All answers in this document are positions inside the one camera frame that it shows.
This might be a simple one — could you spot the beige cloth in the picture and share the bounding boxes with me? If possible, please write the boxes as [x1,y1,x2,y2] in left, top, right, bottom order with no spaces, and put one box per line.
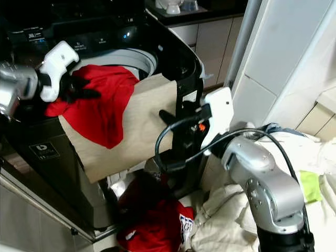
[58,73,180,185]

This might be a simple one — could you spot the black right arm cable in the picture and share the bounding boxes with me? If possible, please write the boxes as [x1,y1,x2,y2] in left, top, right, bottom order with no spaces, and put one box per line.
[154,104,313,248]

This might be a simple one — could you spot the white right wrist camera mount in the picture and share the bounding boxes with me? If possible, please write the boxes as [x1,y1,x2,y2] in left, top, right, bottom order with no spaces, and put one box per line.
[198,87,235,151]

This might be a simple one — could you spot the clear glass jar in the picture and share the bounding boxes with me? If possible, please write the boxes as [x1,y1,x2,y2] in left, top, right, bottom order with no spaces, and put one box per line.
[182,0,201,13]

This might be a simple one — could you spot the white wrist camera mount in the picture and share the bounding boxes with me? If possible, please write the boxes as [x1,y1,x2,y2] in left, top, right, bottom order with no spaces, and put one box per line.
[198,87,235,151]
[37,40,81,103]

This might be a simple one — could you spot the grey vertical drain pipe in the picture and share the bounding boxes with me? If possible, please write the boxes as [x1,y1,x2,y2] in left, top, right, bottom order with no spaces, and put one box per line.
[223,0,264,91]

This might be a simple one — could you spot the red printed garment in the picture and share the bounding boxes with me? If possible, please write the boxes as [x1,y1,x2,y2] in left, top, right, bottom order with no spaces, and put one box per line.
[116,173,196,252]

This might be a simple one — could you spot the lime green cloth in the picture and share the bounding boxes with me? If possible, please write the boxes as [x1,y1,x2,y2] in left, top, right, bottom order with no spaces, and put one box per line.
[299,169,324,205]

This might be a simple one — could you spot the black top-load washing machine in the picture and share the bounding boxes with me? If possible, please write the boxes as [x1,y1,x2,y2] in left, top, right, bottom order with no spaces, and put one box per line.
[0,0,208,243]

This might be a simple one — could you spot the white stacked bowls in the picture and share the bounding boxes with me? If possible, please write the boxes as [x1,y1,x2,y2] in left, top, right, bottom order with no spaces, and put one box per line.
[154,0,185,15]

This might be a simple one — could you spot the small white garment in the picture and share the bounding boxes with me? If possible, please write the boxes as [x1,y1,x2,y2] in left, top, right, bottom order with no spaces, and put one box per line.
[107,167,138,191]

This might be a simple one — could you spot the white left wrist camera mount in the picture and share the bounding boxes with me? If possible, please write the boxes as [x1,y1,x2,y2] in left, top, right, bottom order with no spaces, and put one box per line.
[37,40,81,103]

